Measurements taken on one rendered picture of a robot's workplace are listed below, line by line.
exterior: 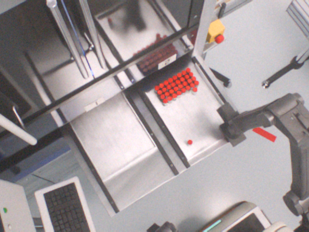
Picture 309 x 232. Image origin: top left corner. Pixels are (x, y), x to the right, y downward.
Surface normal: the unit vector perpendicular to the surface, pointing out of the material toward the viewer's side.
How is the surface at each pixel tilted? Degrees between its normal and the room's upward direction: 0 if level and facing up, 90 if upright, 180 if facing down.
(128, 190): 0
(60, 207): 0
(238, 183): 0
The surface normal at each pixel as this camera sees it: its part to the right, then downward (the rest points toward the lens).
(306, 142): 0.45, 0.58
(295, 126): -0.10, -0.36
